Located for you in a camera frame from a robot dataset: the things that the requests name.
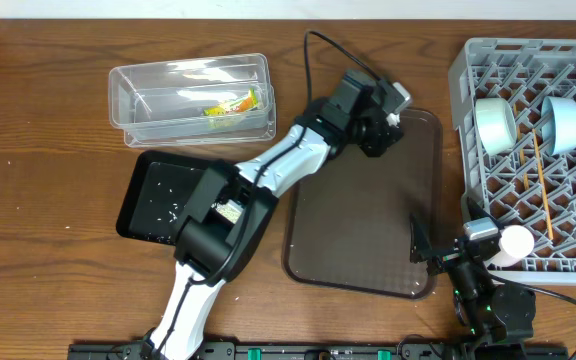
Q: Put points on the yellow snack wrapper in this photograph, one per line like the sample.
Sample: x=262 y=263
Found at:
x=239 y=105

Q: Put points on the pink white cup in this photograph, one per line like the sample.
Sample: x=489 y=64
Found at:
x=516 y=243

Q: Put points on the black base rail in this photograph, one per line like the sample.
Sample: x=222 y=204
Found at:
x=416 y=350

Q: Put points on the grey dishwasher rack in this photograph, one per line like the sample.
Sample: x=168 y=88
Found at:
x=522 y=71

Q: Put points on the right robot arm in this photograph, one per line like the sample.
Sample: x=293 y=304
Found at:
x=499 y=316

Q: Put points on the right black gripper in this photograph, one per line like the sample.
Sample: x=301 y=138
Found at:
x=423 y=251

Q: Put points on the light blue bowl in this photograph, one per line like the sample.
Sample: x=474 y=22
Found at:
x=560 y=129

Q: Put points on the white rice pile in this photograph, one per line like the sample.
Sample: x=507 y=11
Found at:
x=171 y=199

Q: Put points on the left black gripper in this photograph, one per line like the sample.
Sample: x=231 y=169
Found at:
x=381 y=140

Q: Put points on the black plastic tray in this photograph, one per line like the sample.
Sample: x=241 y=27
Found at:
x=138 y=220

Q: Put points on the clear plastic bin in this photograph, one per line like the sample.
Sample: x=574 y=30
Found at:
x=161 y=103

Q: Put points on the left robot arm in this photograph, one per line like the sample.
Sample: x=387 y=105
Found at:
x=211 y=251

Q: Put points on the brown serving tray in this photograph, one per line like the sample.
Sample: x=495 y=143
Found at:
x=350 y=222

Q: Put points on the light green bowl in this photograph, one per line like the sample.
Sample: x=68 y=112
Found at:
x=495 y=125

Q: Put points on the wooden chopstick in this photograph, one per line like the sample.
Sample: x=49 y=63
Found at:
x=550 y=233
x=522 y=159

